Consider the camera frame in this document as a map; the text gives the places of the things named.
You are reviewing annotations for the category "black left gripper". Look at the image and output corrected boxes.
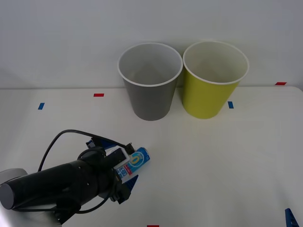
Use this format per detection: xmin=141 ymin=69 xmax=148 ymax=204
xmin=79 ymin=138 xmax=139 ymax=205

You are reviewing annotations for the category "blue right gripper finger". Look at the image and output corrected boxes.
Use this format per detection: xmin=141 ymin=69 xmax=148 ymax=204
xmin=285 ymin=208 xmax=300 ymax=227

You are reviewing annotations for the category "blue drink can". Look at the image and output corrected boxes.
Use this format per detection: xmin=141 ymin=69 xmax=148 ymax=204
xmin=115 ymin=147 xmax=152 ymax=183

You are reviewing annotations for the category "grey plastic waste bin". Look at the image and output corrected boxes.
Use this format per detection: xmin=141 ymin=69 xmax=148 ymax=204
xmin=117 ymin=42 xmax=184 ymax=122

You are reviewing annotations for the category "yellow-green plastic waste bin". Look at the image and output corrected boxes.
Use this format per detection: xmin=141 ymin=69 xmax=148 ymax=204
xmin=182 ymin=41 xmax=250 ymax=120

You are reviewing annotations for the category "pale grey left wrist camera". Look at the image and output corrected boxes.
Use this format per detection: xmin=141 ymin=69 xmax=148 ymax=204
xmin=104 ymin=148 xmax=135 ymax=170

